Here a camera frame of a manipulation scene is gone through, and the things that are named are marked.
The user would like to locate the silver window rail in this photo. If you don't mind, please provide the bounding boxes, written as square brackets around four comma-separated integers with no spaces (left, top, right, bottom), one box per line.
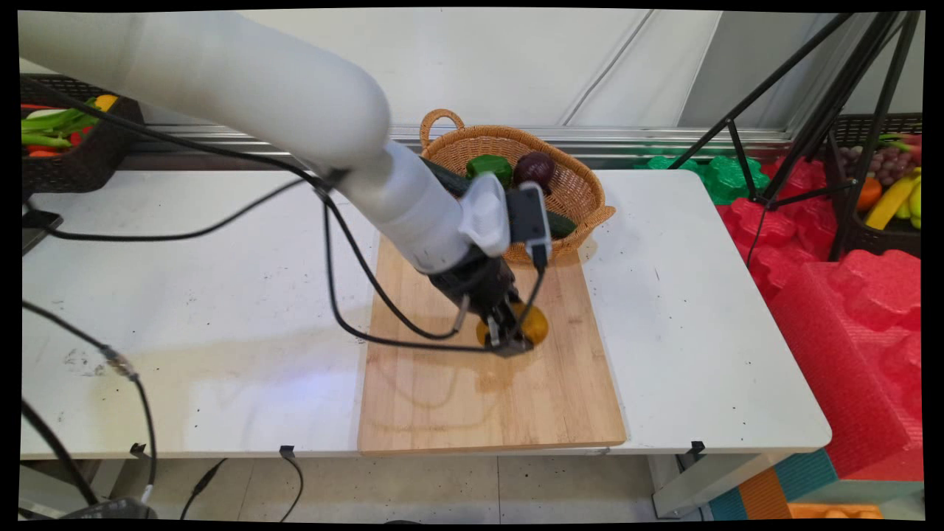
[140,124,801,162]

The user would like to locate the black camera cable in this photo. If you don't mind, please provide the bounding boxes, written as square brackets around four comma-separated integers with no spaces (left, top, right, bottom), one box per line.
[21,77,550,353]

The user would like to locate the orange fruit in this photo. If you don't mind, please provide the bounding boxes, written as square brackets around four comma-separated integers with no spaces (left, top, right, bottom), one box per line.
[856,177,884,213]

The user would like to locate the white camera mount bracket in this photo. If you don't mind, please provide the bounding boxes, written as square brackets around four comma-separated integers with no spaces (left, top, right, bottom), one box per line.
[458,173,512,258]

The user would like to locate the brown yellow potato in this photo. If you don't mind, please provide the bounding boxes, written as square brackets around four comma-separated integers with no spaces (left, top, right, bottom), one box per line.
[475,300,550,350]

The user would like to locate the dark green cucumber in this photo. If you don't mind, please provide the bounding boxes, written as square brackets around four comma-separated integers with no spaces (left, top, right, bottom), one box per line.
[419,156,577,239]

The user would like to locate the large red foam block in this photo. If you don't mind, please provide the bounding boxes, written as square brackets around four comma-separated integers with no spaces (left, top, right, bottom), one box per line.
[768,249,923,482]

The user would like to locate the yellow banana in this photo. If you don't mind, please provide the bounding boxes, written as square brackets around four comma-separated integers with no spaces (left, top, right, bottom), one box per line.
[864,174,920,231]

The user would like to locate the white table leg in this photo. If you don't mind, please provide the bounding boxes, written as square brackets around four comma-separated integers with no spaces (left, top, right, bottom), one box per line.
[648,453,786,518]

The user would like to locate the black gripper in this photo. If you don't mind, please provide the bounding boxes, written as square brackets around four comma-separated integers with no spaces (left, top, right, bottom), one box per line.
[426,247,535,359]

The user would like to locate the wooden cutting board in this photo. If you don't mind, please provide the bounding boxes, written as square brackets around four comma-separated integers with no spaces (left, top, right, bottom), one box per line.
[358,235,628,454]

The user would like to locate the woven wicker basket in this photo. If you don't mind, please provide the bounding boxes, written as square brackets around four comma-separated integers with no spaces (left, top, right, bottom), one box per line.
[418,109,617,266]

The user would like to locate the black crate with fruit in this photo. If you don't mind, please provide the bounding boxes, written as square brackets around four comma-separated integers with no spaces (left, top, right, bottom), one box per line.
[825,113,923,259]

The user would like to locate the black floor cable with plug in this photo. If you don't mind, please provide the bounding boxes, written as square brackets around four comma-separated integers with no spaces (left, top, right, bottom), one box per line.
[179,458,228,521]

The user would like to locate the green foam piece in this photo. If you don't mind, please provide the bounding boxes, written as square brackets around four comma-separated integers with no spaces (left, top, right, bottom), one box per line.
[636,151,771,207]

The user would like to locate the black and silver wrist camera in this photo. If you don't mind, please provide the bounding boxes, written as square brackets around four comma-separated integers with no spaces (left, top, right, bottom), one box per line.
[507,182,552,249]

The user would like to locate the black cable with metal plug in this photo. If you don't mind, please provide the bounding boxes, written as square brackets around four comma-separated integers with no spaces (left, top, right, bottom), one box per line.
[26,177,473,341]

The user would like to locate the green bell pepper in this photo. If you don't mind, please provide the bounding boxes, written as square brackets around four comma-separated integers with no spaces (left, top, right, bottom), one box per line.
[465,155,514,190]

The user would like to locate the thick black cable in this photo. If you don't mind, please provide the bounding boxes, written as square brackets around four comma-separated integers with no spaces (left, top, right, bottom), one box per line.
[21,400,100,508]

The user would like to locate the purple grapes bunch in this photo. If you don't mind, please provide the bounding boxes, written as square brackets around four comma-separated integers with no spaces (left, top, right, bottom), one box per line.
[870,147,915,187]

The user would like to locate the black crate with vegetables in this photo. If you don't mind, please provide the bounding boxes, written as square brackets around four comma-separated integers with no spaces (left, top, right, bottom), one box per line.
[21,74,146,196]

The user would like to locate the red foam piece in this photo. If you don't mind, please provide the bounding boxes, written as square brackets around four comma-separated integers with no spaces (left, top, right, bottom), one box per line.
[717,157,841,299]

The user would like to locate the orange tray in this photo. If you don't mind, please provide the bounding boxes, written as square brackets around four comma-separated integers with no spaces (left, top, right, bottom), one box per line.
[788,503,884,520]

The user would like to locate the green vegetables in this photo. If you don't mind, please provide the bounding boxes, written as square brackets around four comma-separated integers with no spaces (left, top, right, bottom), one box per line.
[22,100,100,148]

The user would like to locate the grey base on floor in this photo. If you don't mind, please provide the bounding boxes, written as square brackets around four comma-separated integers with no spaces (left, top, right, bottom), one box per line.
[18,465,157,521]

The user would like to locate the black tripod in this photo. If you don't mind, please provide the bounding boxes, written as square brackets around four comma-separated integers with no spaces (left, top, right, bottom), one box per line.
[667,11,923,268]

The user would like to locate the teal and orange foam mat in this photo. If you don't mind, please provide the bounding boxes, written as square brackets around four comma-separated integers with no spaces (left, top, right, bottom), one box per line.
[707,448,839,521]

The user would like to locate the dark flat phone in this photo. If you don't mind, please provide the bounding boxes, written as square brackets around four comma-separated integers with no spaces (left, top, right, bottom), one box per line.
[22,209,64,256]

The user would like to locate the black cable with inline connector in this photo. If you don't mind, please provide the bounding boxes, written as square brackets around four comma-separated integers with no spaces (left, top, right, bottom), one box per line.
[21,300,158,504]

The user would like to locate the thin black hanging cable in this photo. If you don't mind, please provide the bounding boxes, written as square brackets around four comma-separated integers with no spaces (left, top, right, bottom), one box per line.
[279,454,305,521]

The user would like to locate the purple red onion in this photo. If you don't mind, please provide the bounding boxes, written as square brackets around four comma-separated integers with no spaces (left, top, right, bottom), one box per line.
[514,152,558,195]

